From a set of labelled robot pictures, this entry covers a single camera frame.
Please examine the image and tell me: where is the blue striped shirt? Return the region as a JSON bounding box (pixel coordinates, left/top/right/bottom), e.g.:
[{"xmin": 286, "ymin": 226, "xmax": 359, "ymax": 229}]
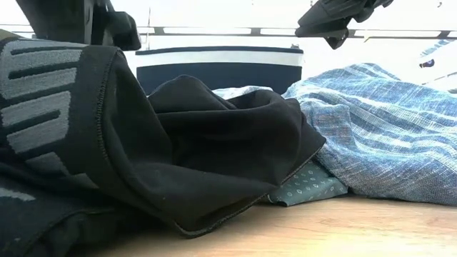
[{"xmin": 281, "ymin": 63, "xmax": 457, "ymax": 207}]

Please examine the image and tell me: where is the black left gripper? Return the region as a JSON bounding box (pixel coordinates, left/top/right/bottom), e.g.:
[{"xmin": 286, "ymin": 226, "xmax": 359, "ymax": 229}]
[{"xmin": 16, "ymin": 0, "xmax": 142, "ymax": 51}]

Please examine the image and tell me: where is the navy white-striped fabric basket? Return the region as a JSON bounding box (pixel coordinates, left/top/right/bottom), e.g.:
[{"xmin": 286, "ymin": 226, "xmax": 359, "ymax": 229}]
[{"xmin": 135, "ymin": 45, "xmax": 304, "ymax": 96}]

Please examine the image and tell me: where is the black garment with white label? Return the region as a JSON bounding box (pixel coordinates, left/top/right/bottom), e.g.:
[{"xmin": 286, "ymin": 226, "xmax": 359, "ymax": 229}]
[{"xmin": 0, "ymin": 28, "xmax": 328, "ymax": 257}]

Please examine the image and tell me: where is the green dotted shirt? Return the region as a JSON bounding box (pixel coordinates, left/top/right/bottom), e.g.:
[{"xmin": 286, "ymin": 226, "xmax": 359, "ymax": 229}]
[{"xmin": 266, "ymin": 158, "xmax": 349, "ymax": 208}]

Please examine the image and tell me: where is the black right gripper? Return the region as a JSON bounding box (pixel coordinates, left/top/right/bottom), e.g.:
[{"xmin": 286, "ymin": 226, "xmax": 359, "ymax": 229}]
[{"xmin": 295, "ymin": 0, "xmax": 393, "ymax": 50}]

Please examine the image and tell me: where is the white grey patterned garment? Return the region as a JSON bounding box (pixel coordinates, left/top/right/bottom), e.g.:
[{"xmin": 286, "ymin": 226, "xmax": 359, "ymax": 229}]
[{"xmin": 212, "ymin": 85, "xmax": 274, "ymax": 101}]

